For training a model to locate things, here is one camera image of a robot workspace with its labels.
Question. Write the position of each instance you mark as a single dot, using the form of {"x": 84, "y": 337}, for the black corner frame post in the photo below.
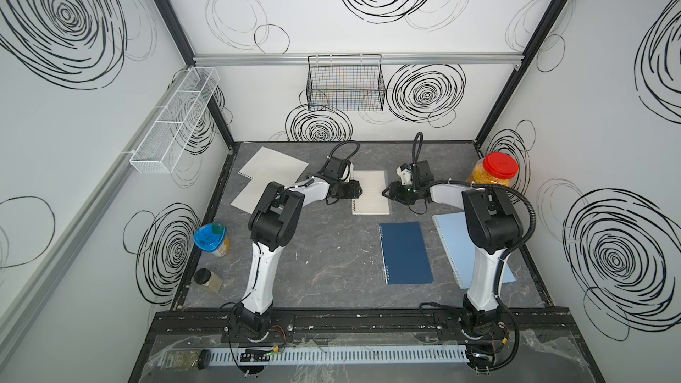
{"x": 544, "y": 27}

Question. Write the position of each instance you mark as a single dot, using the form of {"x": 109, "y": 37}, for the small black cap bottle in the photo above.
{"x": 208, "y": 279}

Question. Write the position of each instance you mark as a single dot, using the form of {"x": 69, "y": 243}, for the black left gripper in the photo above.
{"x": 354, "y": 190}

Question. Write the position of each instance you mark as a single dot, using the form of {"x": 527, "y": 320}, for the blue lid snack cup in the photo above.
{"x": 212, "y": 238}

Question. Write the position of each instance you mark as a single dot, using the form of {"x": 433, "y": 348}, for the aluminium wall rail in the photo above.
{"x": 335, "y": 59}

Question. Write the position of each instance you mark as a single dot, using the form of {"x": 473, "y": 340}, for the cornflakes jar with red lid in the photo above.
{"x": 495, "y": 168}

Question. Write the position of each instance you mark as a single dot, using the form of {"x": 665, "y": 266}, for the white mesh wall shelf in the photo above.
{"x": 180, "y": 113}

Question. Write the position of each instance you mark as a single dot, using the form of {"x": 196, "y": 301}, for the torn lined paper page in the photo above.
{"x": 271, "y": 165}

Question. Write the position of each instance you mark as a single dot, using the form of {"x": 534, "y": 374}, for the frosted cover white notebook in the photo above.
{"x": 371, "y": 202}

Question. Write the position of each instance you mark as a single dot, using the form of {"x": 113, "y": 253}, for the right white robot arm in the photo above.
{"x": 492, "y": 223}

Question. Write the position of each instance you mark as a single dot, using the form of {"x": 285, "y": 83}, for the left black frame post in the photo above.
{"x": 187, "y": 54}

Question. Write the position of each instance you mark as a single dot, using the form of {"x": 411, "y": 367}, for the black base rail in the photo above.
{"x": 290, "y": 323}

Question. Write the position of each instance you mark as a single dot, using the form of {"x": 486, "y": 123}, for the white slotted cable duct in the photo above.
{"x": 343, "y": 355}

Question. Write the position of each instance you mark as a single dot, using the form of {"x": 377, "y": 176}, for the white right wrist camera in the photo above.
{"x": 405, "y": 174}

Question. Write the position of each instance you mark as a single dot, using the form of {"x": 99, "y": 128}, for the light blue spiral notebook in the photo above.
{"x": 458, "y": 246}

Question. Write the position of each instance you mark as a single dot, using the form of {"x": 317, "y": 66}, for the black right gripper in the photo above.
{"x": 395, "y": 192}

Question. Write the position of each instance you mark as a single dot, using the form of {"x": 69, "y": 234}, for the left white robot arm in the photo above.
{"x": 272, "y": 226}

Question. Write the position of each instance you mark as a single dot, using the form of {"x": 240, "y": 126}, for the dark blue spiral notebook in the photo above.
{"x": 405, "y": 259}

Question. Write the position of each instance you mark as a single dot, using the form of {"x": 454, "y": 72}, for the black wire basket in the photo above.
{"x": 346, "y": 88}

